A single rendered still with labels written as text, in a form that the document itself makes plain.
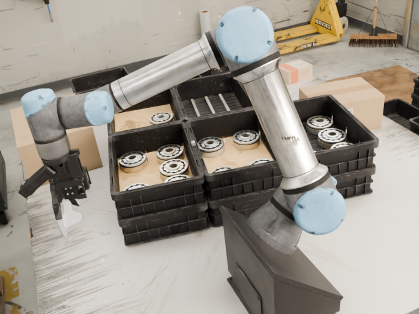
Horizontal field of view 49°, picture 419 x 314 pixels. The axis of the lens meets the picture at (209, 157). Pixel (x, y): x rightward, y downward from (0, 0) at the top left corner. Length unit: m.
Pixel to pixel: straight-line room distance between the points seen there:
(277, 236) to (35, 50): 3.87
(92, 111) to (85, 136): 0.92
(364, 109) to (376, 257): 0.77
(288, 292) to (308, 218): 0.19
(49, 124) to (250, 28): 0.49
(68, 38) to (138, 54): 0.71
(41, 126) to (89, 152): 0.92
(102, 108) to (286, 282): 0.57
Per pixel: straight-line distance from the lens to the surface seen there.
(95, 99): 1.05
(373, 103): 2.09
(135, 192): 1.45
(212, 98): 2.19
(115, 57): 4.89
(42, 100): 1.08
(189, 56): 1.14
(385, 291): 1.44
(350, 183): 1.69
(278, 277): 1.07
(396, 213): 1.70
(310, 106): 1.91
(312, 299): 1.21
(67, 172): 1.16
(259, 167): 1.49
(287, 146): 1.03
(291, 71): 2.56
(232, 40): 0.98
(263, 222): 1.21
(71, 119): 1.07
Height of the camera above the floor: 1.76
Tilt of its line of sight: 32 degrees down
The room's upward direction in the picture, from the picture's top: 7 degrees counter-clockwise
